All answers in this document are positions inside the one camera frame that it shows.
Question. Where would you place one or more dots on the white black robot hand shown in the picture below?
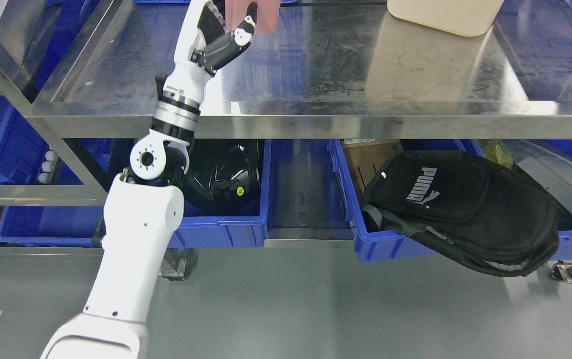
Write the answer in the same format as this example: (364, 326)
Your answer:
(203, 47)

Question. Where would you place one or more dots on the pink plastic storage box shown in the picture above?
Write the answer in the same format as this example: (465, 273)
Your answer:
(265, 14)

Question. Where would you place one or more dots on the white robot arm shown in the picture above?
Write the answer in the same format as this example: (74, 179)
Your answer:
(140, 220)

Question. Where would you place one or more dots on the stainless steel shelf table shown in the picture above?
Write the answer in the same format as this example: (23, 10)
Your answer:
(335, 69)

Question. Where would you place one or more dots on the brown cardboard box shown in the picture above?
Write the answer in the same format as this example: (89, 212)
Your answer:
(365, 157)

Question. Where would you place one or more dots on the beige plastic container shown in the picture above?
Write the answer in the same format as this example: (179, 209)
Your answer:
(467, 18)

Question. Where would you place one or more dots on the black helmet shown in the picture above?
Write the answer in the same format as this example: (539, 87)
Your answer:
(224, 175)

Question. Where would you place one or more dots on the blue bin with helmet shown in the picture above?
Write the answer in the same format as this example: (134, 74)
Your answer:
(246, 228)

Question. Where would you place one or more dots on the blue bin far left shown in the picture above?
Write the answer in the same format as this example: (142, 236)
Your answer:
(49, 226)

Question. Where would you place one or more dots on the black Puma backpack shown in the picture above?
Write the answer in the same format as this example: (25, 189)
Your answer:
(467, 208)

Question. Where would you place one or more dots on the blue bin with backpack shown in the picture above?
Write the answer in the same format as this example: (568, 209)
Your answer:
(374, 246)

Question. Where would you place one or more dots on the grey flat tray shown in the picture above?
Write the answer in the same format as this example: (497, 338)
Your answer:
(551, 171)

